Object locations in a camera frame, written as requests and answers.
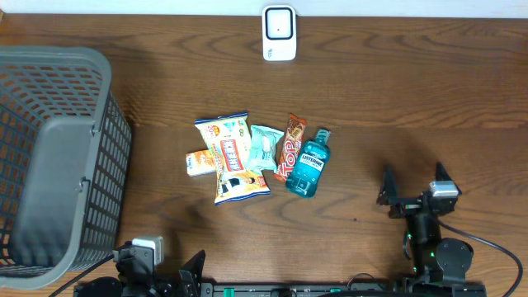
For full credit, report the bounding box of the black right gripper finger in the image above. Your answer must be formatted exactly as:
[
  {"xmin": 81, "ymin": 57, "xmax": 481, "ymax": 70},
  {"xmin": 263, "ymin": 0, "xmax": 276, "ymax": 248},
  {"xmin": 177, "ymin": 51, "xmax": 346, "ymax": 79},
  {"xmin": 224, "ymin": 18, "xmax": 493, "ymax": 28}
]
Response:
[
  {"xmin": 379, "ymin": 166, "xmax": 398, "ymax": 199},
  {"xmin": 435, "ymin": 162, "xmax": 462, "ymax": 195}
]

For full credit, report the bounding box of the blue Listerine mouthwash bottle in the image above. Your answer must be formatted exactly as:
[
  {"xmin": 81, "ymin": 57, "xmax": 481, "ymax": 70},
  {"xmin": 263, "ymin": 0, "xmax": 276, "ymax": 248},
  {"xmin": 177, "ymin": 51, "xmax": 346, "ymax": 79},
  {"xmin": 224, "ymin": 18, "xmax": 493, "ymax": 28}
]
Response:
[{"xmin": 285, "ymin": 129, "xmax": 331, "ymax": 198}]

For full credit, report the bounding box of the orange white snack packet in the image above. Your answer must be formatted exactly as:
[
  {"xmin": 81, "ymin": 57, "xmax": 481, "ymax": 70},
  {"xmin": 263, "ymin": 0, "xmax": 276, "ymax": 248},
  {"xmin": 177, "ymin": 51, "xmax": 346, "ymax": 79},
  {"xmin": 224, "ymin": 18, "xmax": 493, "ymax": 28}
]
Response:
[{"xmin": 186, "ymin": 149, "xmax": 216, "ymax": 177}]

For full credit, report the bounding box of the red chocolate bar wrapper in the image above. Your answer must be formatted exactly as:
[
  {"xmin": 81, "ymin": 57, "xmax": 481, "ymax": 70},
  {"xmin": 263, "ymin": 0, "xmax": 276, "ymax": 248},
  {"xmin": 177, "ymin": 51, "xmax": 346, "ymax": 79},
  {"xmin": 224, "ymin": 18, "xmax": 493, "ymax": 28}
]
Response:
[{"xmin": 275, "ymin": 114, "xmax": 307, "ymax": 182}]

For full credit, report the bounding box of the yellow white wipes packet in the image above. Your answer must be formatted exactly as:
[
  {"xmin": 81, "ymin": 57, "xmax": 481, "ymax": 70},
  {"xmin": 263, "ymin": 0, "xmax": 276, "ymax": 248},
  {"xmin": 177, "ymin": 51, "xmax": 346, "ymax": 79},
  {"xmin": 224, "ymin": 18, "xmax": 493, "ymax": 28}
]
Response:
[{"xmin": 195, "ymin": 112, "xmax": 271, "ymax": 205}]

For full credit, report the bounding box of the mint green wipes pack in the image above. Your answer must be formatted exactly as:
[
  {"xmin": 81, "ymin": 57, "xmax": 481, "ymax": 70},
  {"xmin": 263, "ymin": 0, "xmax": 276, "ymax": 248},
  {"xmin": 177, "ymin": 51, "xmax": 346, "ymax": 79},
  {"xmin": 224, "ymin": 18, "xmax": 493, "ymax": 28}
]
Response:
[{"xmin": 247, "ymin": 125, "xmax": 284, "ymax": 172}]

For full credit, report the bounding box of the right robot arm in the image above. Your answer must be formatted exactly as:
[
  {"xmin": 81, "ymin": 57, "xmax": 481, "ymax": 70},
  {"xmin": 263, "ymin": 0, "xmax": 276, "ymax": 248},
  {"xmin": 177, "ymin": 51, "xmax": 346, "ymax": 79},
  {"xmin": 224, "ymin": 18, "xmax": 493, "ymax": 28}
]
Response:
[{"xmin": 377, "ymin": 163, "xmax": 474, "ymax": 285}]

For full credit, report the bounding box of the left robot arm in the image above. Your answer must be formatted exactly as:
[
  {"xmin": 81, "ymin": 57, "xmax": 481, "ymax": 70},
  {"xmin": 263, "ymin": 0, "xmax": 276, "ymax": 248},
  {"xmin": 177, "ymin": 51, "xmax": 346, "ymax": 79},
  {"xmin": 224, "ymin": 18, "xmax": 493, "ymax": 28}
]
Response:
[{"xmin": 73, "ymin": 244, "xmax": 205, "ymax": 297}]

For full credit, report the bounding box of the white barcode scanner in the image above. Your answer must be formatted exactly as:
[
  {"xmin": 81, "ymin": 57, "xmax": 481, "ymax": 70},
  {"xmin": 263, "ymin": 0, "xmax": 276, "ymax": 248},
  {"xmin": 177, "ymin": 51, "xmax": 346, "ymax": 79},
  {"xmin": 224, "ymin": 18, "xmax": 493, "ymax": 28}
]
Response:
[{"xmin": 262, "ymin": 4, "xmax": 297, "ymax": 62}]

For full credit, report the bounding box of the grey plastic shopping basket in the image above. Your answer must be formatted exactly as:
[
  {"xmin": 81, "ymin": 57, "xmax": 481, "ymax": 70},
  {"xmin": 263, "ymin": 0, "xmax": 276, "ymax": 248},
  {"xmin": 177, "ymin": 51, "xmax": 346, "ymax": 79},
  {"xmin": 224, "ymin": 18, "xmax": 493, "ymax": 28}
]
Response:
[{"xmin": 1, "ymin": 46, "xmax": 132, "ymax": 290}]

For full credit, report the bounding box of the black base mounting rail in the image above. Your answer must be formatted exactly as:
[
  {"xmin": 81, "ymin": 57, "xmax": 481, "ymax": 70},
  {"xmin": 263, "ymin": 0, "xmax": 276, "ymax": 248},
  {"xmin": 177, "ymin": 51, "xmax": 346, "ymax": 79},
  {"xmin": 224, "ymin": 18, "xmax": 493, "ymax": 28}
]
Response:
[{"xmin": 73, "ymin": 281, "xmax": 488, "ymax": 297}]

